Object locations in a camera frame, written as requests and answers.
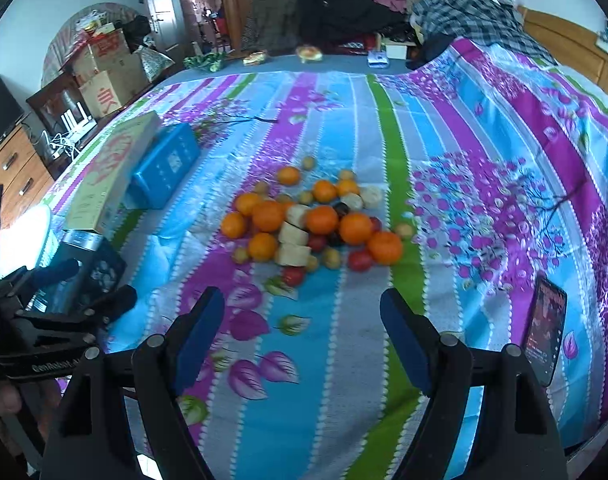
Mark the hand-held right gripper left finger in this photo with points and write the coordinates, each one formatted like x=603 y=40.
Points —
x=201 y=330

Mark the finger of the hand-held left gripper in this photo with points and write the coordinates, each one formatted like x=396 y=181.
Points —
x=59 y=270
x=116 y=301

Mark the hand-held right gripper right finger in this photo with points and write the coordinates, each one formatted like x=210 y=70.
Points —
x=406 y=340

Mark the pile of oranges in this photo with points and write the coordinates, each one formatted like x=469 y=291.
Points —
x=269 y=216

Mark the person's left hand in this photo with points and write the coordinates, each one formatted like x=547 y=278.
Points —
x=1 y=401

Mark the black printed box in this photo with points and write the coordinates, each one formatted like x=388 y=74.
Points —
x=91 y=265

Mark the red cherry tomato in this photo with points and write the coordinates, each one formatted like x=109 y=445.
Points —
x=316 y=242
x=360 y=260
x=294 y=275
x=375 y=223

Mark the wooden drawer cabinet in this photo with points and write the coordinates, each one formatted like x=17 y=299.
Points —
x=14 y=175

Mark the pile of mixed fruit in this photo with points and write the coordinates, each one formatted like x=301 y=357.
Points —
x=332 y=257

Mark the peeled white sugarcane chunk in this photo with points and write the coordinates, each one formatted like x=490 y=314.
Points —
x=291 y=255
x=371 y=195
x=296 y=215
x=351 y=201
x=292 y=234

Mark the long beige cardboard box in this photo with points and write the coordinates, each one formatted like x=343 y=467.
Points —
x=114 y=165

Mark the blue cardboard box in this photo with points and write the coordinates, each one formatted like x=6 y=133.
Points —
x=161 y=170

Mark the black smartphone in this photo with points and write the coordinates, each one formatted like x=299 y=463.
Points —
x=546 y=330

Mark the white router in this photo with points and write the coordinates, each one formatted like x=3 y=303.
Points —
x=76 y=120

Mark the brown box with red print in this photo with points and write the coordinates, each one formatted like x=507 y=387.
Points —
x=109 y=50
x=104 y=95

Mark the floral printed bed sheet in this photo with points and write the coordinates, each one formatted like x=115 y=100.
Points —
x=334 y=125

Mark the patterned bag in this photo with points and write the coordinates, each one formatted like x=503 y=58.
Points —
x=154 y=62

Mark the arched floral board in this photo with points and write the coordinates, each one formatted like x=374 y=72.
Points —
x=64 y=35

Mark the green vegetable bundle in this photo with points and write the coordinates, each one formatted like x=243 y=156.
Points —
x=206 y=60

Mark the yellow snack packet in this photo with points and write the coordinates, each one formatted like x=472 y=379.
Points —
x=255 y=57

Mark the plain blue bed sheet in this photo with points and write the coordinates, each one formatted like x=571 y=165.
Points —
x=334 y=67

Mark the white door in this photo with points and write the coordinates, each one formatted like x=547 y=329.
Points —
x=159 y=5

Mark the small blue white box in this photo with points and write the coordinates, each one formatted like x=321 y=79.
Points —
x=378 y=57

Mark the navy blue garment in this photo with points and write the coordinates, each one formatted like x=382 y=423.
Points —
x=436 y=47

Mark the orange snack packet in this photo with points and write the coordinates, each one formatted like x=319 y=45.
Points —
x=309 y=52

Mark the brown plaid cloth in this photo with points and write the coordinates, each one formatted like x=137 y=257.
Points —
x=274 y=20

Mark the dark clothes pile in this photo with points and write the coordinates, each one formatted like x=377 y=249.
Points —
x=354 y=15

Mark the blue plaid shirt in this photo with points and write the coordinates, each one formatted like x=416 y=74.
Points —
x=463 y=15

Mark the wooden headboard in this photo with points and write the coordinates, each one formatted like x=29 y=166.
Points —
x=573 y=45

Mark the dark wooden frame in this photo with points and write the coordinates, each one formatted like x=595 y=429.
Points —
x=49 y=105

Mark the white wall socket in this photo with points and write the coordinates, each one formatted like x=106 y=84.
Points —
x=606 y=35

